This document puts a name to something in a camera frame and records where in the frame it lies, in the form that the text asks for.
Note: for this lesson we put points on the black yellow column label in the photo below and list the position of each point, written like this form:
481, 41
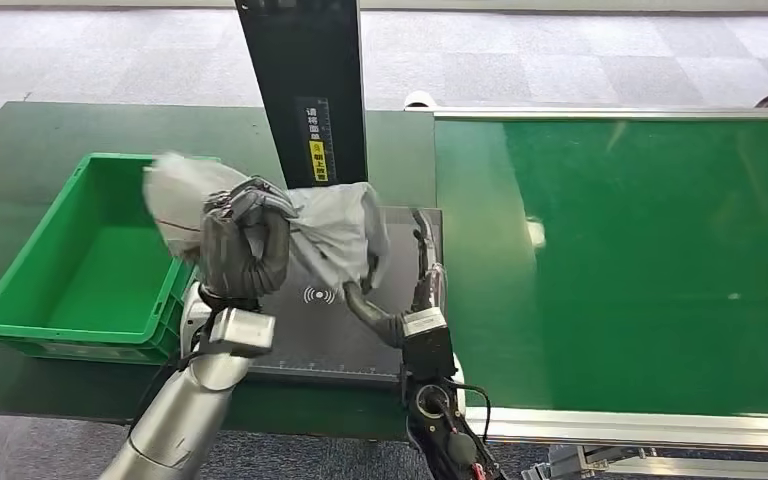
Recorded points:
316, 142

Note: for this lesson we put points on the aluminium conveyor frame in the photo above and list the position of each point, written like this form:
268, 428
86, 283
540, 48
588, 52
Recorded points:
622, 429

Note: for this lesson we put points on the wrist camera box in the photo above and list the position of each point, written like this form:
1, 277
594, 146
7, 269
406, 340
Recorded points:
241, 331
427, 341

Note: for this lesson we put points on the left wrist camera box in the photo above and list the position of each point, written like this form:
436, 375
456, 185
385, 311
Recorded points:
241, 331

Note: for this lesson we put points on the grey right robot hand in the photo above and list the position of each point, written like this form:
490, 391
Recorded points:
384, 324

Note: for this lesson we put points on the green plastic crate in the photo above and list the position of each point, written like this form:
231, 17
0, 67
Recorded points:
92, 278

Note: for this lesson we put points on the green conveyor belt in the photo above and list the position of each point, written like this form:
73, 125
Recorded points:
622, 265

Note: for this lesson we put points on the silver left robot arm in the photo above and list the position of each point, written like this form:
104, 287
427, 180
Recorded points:
185, 411

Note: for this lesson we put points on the dark green table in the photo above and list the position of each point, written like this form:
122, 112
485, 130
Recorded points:
26, 139

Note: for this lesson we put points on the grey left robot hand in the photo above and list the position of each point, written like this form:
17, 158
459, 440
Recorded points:
238, 252

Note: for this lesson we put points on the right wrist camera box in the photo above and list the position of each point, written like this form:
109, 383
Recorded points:
427, 341

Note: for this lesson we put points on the black scanner base plate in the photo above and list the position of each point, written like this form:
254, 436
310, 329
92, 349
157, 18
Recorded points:
331, 331

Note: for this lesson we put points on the grey plastic mailer package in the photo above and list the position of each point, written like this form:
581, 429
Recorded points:
338, 228

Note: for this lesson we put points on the black scanner column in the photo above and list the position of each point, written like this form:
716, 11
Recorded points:
291, 79

